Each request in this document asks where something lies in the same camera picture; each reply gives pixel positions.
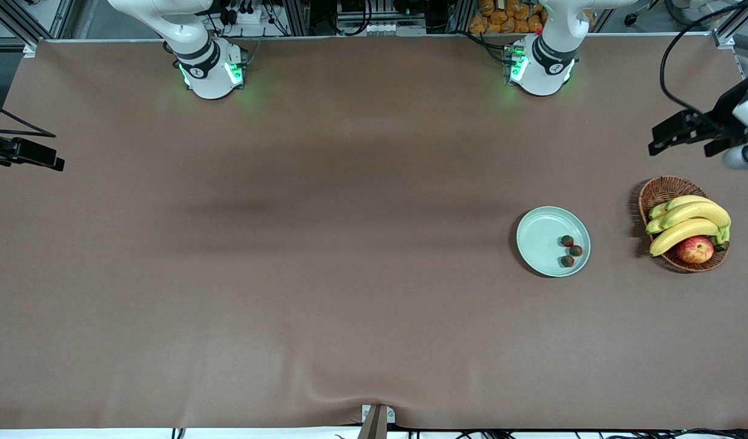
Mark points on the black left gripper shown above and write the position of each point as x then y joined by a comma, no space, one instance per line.
722,118

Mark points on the red strawberry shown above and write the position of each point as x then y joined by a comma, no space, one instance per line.
575,250
567,261
567,240

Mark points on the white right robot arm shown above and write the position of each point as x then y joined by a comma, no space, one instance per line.
203,67

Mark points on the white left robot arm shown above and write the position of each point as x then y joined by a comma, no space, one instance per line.
544,61

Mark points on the pale green plate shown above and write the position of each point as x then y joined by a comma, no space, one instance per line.
541,241

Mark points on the brown wicker basket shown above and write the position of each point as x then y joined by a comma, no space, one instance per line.
663,190

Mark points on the greenish yellow banana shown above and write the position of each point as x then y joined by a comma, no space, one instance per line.
684,201

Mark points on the large yellow banana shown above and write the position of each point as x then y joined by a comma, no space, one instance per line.
700,212
678,235

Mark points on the small greenish banana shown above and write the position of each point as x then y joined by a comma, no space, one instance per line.
654,225
658,211

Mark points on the red apple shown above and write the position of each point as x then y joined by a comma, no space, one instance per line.
695,250

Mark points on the pile of orange breads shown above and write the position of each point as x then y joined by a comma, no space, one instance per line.
502,18

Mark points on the white power strip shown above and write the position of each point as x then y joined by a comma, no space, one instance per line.
245,17

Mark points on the brown table cloth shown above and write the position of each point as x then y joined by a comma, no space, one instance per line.
374,335

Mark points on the metal table clamp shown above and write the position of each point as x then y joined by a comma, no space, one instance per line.
374,424

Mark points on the metal table corner bracket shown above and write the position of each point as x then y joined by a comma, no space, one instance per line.
724,40
30,50

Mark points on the aluminium frame profile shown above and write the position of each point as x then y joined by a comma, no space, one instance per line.
297,18

